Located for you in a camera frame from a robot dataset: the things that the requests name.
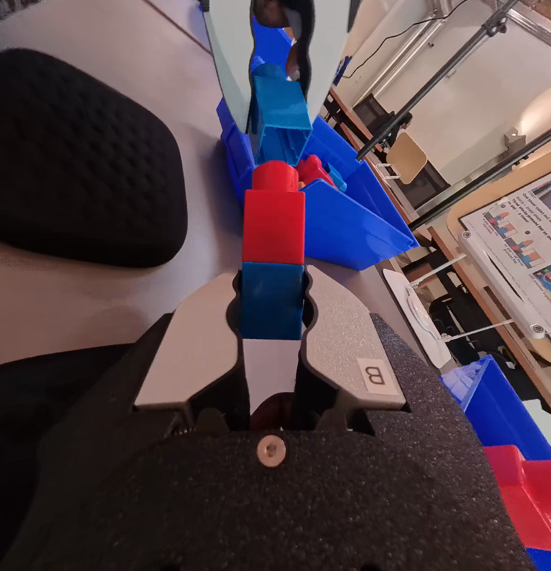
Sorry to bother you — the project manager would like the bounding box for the black disc stand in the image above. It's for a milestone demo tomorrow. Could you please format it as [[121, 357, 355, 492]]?
[[409, 120, 551, 232]]

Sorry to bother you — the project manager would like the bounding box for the black office chair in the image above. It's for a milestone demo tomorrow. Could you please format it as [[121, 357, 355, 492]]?
[[403, 161, 451, 210], [353, 93, 412, 148]]

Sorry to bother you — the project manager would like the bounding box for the instruction poster board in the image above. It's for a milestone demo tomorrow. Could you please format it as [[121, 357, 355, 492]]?
[[447, 149, 551, 366]]

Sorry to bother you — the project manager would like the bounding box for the white poster stand base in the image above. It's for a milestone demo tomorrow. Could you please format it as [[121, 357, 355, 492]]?
[[383, 254, 515, 370]]

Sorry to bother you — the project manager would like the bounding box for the person's left hand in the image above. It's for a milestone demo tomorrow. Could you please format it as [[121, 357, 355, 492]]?
[[254, 0, 303, 82]]

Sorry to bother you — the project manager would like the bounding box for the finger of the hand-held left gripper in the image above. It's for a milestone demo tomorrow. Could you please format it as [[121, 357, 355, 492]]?
[[297, 0, 353, 117], [203, 0, 258, 134]]

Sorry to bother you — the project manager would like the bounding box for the red mega block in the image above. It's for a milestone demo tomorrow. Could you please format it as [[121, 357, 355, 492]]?
[[241, 161, 306, 265], [483, 445, 551, 553]]

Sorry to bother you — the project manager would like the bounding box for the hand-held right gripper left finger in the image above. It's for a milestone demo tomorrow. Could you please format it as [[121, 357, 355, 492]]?
[[134, 271, 250, 431]]

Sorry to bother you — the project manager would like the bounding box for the blue plastic bin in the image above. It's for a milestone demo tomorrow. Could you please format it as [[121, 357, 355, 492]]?
[[440, 354, 551, 571], [215, 15, 420, 272]]

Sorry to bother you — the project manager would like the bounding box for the wooden chair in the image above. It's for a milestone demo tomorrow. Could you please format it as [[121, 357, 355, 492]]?
[[386, 131, 428, 184]]

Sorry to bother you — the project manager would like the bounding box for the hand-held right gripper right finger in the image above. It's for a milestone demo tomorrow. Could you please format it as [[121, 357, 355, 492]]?
[[294, 266, 406, 431]]

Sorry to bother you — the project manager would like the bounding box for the black cushion pad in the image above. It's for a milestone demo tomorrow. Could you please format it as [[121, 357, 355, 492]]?
[[0, 48, 189, 563]]

